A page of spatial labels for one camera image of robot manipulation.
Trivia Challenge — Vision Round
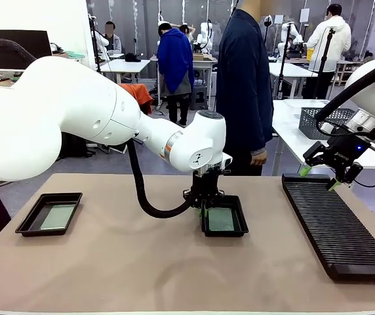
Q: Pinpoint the seated person in grey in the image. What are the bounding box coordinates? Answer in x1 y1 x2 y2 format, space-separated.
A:
104 20 123 55

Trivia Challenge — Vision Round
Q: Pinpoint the white background work table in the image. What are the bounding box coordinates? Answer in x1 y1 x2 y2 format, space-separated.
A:
192 54 219 109

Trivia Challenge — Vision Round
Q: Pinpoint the black plastic ESD tray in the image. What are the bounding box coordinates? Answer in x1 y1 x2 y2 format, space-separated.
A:
14 192 83 238
199 194 250 238

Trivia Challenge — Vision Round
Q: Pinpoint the person in navy coat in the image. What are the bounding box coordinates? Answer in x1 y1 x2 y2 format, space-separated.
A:
215 0 275 177

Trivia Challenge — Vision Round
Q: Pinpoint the green perforated circuit board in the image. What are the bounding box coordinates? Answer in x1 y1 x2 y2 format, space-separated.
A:
39 205 77 230
208 208 236 232

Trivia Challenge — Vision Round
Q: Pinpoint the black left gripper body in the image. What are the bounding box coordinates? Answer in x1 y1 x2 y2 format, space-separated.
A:
183 167 226 209

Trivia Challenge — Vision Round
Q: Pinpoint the grey plastic stool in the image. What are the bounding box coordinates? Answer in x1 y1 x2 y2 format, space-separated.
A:
190 85 209 111

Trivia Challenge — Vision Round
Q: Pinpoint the long white background table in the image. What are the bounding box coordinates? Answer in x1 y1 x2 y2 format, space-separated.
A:
269 61 318 99

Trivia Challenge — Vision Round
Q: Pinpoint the person's right forearm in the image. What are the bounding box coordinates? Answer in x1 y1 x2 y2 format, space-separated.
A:
249 123 274 155

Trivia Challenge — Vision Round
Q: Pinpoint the person with blue coat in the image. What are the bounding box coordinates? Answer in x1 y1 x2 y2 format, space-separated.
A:
157 22 195 127

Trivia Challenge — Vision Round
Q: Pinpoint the seated person with black hair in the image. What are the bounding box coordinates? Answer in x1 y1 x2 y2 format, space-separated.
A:
180 24 197 43

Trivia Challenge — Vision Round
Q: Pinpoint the black slotted board rack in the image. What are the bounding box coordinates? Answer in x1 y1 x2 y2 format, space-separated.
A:
281 173 375 282

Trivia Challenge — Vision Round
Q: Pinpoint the grey mesh basket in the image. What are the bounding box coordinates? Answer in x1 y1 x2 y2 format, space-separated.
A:
298 107 356 141

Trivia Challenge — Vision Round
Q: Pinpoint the black tripod stand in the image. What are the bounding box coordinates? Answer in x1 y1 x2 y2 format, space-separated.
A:
311 28 336 99
276 21 294 99

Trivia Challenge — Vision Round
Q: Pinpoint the black backpack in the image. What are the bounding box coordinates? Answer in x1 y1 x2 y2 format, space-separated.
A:
59 133 90 159

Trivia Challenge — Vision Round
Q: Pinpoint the person in white hooded jacket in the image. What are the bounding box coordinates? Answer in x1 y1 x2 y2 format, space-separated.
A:
306 3 352 99

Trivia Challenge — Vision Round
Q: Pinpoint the black left arm cable sleeve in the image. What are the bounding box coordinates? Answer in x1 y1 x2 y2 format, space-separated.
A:
0 38 197 220

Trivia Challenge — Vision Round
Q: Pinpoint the metal storage shelf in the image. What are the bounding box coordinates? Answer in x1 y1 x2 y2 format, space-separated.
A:
336 60 362 86

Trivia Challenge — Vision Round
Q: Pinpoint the orange jacket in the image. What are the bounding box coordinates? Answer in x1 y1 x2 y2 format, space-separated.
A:
119 83 154 115

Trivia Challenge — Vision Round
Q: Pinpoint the black arm cable sleeve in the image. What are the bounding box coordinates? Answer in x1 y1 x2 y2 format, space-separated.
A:
0 38 197 220
314 54 375 123

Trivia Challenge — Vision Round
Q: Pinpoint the black computer monitor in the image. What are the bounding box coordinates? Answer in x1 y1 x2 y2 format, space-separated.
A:
0 29 53 62

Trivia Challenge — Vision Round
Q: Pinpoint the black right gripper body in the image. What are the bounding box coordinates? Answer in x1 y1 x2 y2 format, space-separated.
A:
325 134 370 170

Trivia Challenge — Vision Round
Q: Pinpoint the person's right hand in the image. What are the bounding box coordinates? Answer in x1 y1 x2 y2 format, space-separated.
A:
250 151 267 167

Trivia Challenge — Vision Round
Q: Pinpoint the black right arm cable sleeve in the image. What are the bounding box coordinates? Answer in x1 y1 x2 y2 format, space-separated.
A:
314 54 375 123

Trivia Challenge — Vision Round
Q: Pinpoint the white side table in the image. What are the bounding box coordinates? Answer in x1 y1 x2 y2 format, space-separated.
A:
271 99 375 177

